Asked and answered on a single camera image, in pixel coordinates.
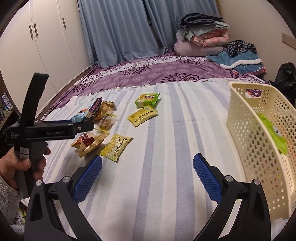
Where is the light blue snack bag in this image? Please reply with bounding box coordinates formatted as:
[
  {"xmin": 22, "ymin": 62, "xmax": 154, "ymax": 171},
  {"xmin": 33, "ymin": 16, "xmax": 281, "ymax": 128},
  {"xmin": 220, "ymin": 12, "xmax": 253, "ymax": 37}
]
[{"xmin": 71, "ymin": 110, "xmax": 89, "ymax": 123}]

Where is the orange-brown snack bag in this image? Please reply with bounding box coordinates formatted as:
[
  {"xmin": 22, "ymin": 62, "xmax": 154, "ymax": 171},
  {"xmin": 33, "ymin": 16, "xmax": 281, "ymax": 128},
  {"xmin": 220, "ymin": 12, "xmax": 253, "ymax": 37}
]
[{"xmin": 70, "ymin": 132, "xmax": 107, "ymax": 158}]

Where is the clear bag of round crackers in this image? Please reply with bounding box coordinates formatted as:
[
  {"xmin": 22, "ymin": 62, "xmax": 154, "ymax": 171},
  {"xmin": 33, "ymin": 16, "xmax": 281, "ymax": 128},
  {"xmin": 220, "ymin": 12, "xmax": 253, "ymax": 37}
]
[{"xmin": 96, "ymin": 113, "xmax": 117, "ymax": 133}]

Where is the yellow biscuit bar packet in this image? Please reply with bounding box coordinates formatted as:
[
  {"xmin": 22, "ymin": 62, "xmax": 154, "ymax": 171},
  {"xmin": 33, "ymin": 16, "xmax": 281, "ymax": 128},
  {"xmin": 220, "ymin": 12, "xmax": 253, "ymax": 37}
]
[{"xmin": 100, "ymin": 134, "xmax": 133, "ymax": 162}]

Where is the yellow foil packet with barcode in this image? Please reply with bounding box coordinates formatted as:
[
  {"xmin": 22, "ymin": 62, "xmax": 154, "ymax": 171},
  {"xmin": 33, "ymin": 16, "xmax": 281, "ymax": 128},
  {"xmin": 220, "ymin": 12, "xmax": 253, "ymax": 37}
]
[{"xmin": 127, "ymin": 105, "xmax": 158, "ymax": 127}]

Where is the large green snack bag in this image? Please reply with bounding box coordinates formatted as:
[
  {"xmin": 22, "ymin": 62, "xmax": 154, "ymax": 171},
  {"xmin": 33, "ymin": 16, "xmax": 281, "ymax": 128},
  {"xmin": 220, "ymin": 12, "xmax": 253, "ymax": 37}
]
[{"xmin": 257, "ymin": 113, "xmax": 287, "ymax": 155}]

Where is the tan pastry wrapper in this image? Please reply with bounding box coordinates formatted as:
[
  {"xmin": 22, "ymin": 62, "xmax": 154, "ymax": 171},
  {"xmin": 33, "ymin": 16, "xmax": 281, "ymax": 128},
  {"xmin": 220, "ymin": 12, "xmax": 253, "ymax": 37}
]
[{"xmin": 97, "ymin": 101, "xmax": 116, "ymax": 115}]

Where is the person's left hand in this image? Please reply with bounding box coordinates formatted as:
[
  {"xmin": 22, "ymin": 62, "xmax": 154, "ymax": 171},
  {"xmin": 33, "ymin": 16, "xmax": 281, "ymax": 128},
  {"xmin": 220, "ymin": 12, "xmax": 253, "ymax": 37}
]
[{"xmin": 0, "ymin": 146, "xmax": 52, "ymax": 190}]

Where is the small green cracker pack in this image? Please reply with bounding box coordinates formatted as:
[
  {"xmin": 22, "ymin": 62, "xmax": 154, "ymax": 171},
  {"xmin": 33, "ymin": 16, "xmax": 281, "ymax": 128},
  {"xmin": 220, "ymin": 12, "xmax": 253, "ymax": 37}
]
[{"xmin": 134, "ymin": 93, "xmax": 160, "ymax": 108}]

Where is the white wardrobe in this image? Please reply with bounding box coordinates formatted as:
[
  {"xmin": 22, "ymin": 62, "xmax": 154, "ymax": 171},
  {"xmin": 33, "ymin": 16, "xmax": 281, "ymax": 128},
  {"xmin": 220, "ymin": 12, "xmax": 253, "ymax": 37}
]
[{"xmin": 1, "ymin": 1, "xmax": 91, "ymax": 114}]

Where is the blue-grey curtain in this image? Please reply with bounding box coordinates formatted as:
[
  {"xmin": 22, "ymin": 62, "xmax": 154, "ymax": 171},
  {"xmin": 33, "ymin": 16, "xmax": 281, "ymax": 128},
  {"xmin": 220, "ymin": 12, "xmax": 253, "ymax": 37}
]
[{"xmin": 78, "ymin": 0, "xmax": 219, "ymax": 68}]

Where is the cream perforated plastic basket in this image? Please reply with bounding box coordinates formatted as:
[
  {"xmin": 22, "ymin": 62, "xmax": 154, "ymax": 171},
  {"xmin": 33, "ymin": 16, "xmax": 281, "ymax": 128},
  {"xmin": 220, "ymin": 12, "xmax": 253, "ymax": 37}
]
[{"xmin": 226, "ymin": 82, "xmax": 295, "ymax": 220}]

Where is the striped white-blue bed cover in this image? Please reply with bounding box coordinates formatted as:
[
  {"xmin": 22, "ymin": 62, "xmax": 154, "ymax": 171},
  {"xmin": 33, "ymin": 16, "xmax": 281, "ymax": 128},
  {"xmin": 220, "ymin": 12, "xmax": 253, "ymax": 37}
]
[{"xmin": 47, "ymin": 79, "xmax": 245, "ymax": 240}]

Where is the purple floral bedsheet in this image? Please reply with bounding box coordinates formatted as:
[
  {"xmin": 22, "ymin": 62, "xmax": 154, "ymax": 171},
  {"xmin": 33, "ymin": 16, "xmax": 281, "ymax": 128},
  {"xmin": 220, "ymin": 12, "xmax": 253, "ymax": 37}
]
[{"xmin": 37, "ymin": 52, "xmax": 266, "ymax": 121}]

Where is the black backpack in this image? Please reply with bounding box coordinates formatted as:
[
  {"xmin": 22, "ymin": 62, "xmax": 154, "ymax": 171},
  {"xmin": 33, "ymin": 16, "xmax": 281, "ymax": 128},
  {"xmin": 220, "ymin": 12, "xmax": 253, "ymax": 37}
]
[{"xmin": 268, "ymin": 62, "xmax": 296, "ymax": 106}]

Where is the stack of folded quilts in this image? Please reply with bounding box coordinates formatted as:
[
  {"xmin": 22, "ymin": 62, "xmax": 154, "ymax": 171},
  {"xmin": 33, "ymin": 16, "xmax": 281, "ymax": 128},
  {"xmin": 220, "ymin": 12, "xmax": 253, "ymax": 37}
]
[{"xmin": 174, "ymin": 13, "xmax": 230, "ymax": 57}]

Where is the blue fleece blanket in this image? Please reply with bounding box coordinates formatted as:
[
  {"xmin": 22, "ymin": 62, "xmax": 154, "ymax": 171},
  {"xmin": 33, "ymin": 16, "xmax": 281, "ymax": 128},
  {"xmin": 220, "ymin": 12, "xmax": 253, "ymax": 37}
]
[{"xmin": 206, "ymin": 51, "xmax": 267, "ymax": 75}]

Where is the black-white patterned garment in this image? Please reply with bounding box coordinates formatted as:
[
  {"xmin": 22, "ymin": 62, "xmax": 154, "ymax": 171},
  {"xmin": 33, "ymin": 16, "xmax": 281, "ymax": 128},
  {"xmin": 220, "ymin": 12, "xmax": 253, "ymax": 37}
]
[{"xmin": 226, "ymin": 40, "xmax": 257, "ymax": 58}]

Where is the beige wall socket plate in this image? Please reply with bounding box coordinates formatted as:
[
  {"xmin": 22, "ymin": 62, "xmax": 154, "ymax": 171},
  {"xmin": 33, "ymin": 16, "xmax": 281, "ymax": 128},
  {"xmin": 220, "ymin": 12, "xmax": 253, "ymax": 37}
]
[{"xmin": 281, "ymin": 33, "xmax": 296, "ymax": 49}]

